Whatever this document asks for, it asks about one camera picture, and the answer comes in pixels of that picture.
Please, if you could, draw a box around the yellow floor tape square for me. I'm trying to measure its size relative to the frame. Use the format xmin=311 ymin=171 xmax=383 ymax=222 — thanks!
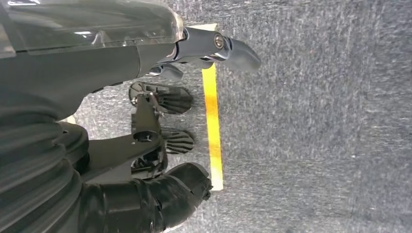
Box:
xmin=189 ymin=23 xmax=224 ymax=192

